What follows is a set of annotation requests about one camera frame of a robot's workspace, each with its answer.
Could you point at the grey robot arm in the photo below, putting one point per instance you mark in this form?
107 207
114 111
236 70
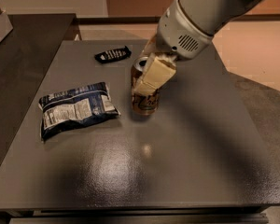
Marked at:
211 15

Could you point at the blue chip bag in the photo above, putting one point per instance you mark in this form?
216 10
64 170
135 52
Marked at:
75 109

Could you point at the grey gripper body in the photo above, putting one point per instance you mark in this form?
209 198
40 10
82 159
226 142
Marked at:
178 32

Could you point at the dark side counter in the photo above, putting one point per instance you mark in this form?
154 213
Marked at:
25 56

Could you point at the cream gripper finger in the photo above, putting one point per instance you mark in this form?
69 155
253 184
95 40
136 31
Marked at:
149 48
158 70

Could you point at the orange soda can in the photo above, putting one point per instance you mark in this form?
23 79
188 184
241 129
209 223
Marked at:
143 105

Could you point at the small black snack packet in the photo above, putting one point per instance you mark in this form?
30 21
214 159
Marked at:
113 55

